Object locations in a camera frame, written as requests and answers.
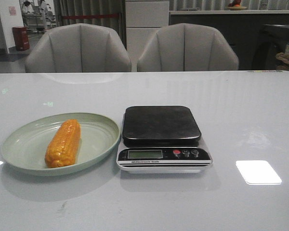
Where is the white drawer cabinet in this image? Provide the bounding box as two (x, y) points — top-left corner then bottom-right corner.
(125, 0), (170, 72)

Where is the right grey upholstered chair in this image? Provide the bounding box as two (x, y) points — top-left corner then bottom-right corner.
(137, 23), (239, 72)

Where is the grey upholstered chair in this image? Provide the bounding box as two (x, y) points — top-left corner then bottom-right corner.
(137, 23), (239, 72)
(25, 23), (131, 73)

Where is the left grey upholstered chair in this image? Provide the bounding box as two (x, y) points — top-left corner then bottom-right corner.
(25, 23), (131, 73)

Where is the black silver kitchen scale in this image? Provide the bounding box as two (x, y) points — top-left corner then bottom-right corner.
(117, 105), (213, 174)

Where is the dark counter with white top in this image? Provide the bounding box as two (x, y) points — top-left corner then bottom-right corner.
(169, 10), (289, 70)

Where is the fruit bowl on counter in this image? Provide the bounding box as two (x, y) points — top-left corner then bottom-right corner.
(227, 0), (247, 11)

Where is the orange corn cob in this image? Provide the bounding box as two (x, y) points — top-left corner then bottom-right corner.
(44, 119), (81, 168)

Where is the red bin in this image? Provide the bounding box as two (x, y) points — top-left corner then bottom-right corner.
(12, 26), (30, 51)

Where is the pale green plate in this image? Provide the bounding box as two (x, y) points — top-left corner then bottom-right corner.
(1, 113), (120, 176)

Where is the dark appliance cabinet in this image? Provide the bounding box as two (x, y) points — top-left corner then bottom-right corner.
(251, 25), (289, 70)

